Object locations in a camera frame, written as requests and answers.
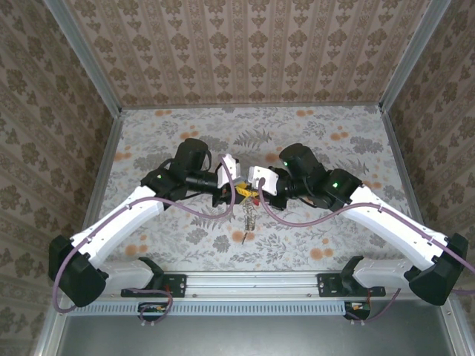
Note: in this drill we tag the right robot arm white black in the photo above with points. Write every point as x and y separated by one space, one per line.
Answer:
401 230

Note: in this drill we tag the grey metal sheet panel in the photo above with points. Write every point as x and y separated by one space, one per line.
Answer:
252 335

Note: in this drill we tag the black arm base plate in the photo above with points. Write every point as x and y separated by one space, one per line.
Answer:
330 285
174 285

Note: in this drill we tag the aluminium mounting rail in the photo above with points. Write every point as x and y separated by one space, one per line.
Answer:
252 283

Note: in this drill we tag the aluminium frame post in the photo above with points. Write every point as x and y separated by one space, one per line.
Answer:
412 55
85 59

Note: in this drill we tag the aluminium table side rail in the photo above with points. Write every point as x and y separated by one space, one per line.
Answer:
404 159
107 167

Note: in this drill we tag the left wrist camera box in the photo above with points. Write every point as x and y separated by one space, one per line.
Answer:
227 172

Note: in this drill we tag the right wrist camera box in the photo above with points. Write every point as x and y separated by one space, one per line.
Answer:
265 178

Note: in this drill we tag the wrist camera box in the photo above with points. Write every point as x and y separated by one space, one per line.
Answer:
265 178
227 172

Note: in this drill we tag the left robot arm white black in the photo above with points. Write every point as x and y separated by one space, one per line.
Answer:
115 226

